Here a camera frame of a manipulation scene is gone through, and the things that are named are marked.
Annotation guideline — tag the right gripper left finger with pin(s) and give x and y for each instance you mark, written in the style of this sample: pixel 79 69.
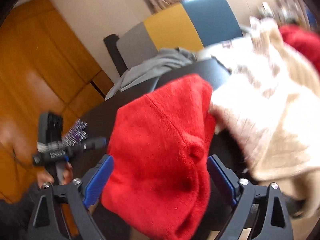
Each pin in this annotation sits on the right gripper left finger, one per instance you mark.
pixel 47 220

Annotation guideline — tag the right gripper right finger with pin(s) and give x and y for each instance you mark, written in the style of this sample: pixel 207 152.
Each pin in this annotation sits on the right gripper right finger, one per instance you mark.
pixel 272 220

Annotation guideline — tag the red knit sweater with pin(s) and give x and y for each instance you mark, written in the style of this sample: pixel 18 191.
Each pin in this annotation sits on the red knit sweater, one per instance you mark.
pixel 160 143

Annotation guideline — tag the leopard print purple cloth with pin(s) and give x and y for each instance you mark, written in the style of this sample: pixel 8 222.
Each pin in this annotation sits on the leopard print purple cloth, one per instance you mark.
pixel 76 134

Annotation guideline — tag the black leather bench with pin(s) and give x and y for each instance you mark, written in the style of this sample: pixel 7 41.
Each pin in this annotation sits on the black leather bench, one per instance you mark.
pixel 100 122

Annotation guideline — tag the grey hooded sweatshirt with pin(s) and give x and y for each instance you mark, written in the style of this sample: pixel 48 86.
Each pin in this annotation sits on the grey hooded sweatshirt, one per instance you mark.
pixel 166 60

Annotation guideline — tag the grey yellow blue armchair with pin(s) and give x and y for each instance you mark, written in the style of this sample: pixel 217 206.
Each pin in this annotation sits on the grey yellow blue armchair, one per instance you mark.
pixel 192 25

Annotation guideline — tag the cream cable knit sweater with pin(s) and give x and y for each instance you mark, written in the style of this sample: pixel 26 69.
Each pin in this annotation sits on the cream cable knit sweater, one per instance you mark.
pixel 270 105

